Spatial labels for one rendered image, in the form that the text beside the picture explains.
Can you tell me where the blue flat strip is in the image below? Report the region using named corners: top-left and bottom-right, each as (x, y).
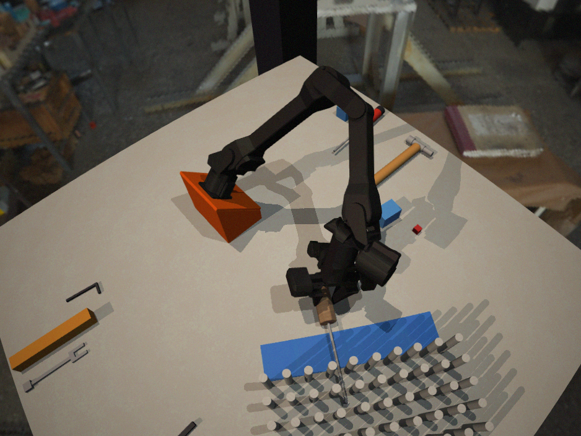
top-left (260, 312), bottom-right (439, 381)

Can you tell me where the wooden-handled hammer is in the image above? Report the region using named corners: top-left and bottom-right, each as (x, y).
top-left (374, 136), bottom-right (434, 186)

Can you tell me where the blue block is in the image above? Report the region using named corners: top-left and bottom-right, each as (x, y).
top-left (379, 199), bottom-right (402, 229)
top-left (336, 106), bottom-right (349, 121)

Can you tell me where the orange rectangular bar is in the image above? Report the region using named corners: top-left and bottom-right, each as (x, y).
top-left (9, 308), bottom-right (97, 372)

